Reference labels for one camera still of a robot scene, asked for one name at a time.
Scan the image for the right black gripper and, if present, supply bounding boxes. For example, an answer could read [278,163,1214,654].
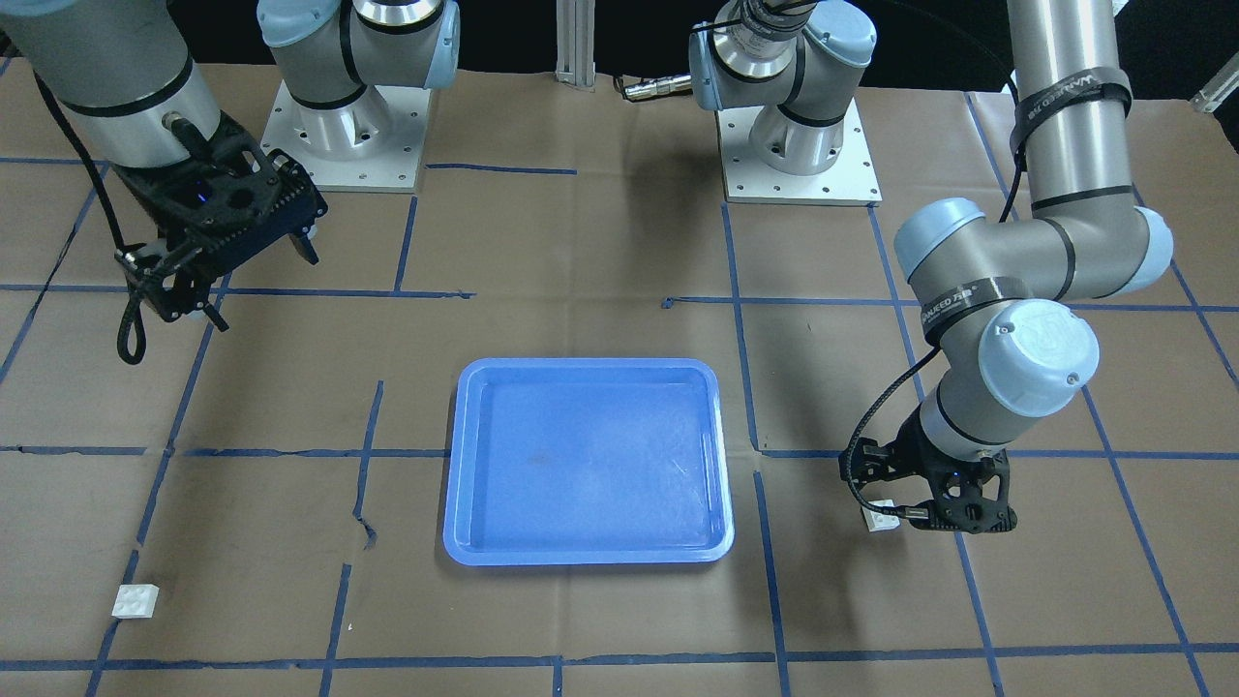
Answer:
[116,113,328,332]

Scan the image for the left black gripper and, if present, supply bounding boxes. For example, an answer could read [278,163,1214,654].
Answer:
[840,413,1017,534]

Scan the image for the white block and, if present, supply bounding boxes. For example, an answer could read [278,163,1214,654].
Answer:
[110,584,160,621]
[861,500,901,532]

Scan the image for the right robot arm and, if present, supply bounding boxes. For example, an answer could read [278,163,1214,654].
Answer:
[2,1,461,344]

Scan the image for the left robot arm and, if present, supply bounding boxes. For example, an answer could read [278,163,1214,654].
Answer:
[689,1,1173,534]

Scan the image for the blue plastic tray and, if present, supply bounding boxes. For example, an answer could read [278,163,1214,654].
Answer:
[442,357,735,566]

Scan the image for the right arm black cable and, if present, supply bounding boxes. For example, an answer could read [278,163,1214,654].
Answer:
[28,68,209,366]

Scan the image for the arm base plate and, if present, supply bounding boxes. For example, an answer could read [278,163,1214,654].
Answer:
[716,102,883,206]
[260,83,436,194]

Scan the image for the aluminium frame post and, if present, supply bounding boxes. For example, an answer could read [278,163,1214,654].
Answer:
[555,0,596,92]

